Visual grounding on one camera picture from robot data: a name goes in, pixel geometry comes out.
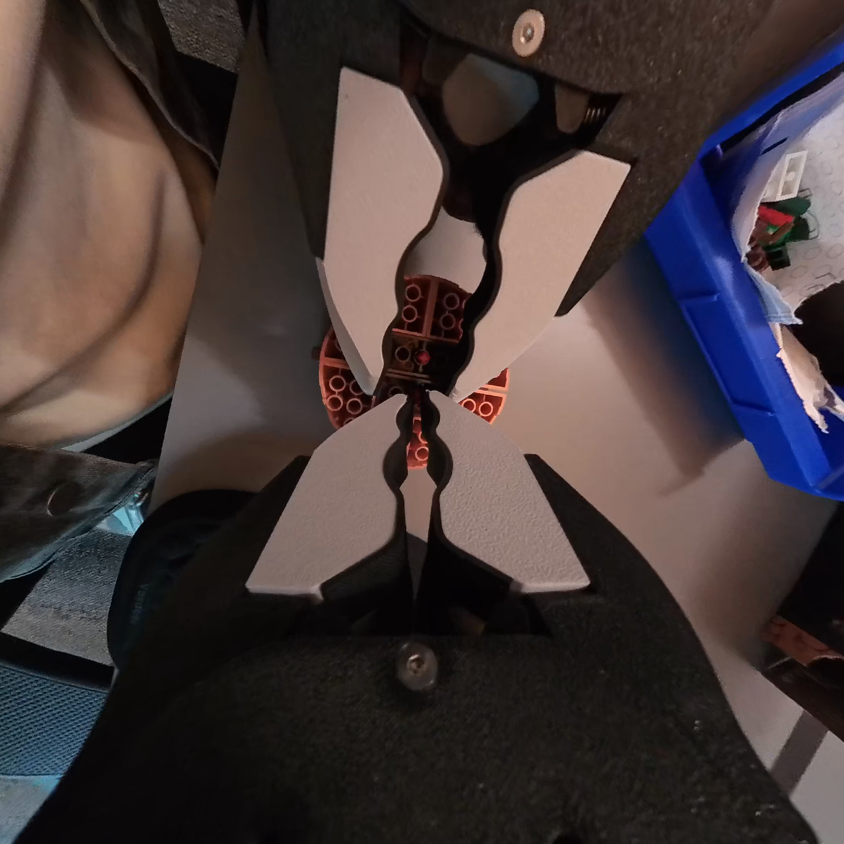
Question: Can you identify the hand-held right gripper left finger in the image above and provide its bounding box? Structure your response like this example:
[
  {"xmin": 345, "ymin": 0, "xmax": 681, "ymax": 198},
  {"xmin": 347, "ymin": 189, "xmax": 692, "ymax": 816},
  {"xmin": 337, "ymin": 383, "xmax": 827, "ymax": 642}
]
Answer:
[{"xmin": 244, "ymin": 392, "xmax": 408, "ymax": 604}]

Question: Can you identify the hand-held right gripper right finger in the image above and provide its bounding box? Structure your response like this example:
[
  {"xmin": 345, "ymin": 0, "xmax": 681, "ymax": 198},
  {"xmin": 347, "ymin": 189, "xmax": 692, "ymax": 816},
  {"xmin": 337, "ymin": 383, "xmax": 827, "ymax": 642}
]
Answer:
[{"xmin": 429, "ymin": 392, "xmax": 591, "ymax": 596}]

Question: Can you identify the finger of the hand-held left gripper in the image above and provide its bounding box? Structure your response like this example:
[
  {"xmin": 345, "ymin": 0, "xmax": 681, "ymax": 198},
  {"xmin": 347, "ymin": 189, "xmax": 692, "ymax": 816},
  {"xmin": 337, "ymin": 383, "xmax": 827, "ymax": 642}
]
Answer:
[
  {"xmin": 315, "ymin": 65, "xmax": 456, "ymax": 397},
  {"xmin": 448, "ymin": 149, "xmax": 633, "ymax": 398}
]

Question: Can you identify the round brown orange lego build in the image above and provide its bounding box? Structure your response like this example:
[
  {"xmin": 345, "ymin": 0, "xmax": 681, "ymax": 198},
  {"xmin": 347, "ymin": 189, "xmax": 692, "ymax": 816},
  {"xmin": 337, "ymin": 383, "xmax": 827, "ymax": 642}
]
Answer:
[{"xmin": 318, "ymin": 273, "xmax": 512, "ymax": 470}]

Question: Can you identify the blue bin with lego pieces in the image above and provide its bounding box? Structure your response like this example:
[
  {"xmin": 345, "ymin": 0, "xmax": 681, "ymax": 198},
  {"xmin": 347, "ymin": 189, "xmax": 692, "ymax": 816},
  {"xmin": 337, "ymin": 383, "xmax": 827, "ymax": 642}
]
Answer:
[{"xmin": 643, "ymin": 26, "xmax": 844, "ymax": 503}]

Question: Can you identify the pile of small lego pieces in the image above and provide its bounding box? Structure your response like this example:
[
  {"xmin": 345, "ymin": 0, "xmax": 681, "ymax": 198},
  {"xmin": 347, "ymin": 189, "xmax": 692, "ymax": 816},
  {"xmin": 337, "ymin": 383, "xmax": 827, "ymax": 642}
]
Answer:
[{"xmin": 747, "ymin": 150, "xmax": 819, "ymax": 273}]

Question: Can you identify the black quilted armrest pad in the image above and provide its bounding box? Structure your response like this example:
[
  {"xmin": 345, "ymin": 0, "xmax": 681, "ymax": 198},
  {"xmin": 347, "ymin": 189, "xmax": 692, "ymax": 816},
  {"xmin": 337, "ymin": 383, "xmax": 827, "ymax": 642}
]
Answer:
[{"xmin": 107, "ymin": 488, "xmax": 291, "ymax": 670}]

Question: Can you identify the torn white paper bag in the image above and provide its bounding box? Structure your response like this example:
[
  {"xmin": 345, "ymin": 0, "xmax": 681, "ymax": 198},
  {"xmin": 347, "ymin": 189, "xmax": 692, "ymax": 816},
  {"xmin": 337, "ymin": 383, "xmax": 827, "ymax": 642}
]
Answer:
[{"xmin": 732, "ymin": 99, "xmax": 844, "ymax": 433}]

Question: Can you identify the person's beige shirt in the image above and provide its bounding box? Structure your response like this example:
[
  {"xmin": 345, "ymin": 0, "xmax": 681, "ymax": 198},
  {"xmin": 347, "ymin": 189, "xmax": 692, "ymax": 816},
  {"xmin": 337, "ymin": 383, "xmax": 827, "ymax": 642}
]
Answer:
[{"xmin": 0, "ymin": 0, "xmax": 218, "ymax": 449}]

